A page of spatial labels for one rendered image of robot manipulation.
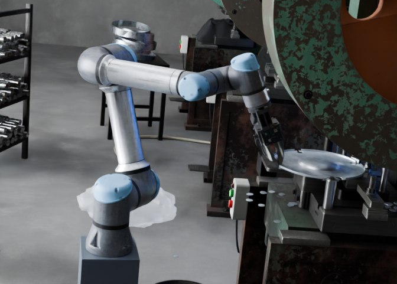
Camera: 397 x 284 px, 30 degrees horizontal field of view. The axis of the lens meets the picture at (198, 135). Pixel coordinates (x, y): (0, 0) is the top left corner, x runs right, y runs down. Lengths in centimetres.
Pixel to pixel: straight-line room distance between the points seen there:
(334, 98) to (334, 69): 7
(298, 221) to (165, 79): 58
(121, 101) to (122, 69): 21
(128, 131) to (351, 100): 85
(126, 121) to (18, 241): 130
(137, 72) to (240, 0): 145
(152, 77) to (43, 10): 683
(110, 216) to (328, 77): 87
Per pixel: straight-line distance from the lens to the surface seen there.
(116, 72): 222
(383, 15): 189
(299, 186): 236
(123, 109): 239
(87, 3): 887
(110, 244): 234
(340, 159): 245
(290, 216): 228
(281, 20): 176
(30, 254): 342
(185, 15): 886
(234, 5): 355
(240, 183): 257
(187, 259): 345
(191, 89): 207
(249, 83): 215
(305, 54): 178
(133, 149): 241
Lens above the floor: 146
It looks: 15 degrees down
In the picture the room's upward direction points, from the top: 6 degrees clockwise
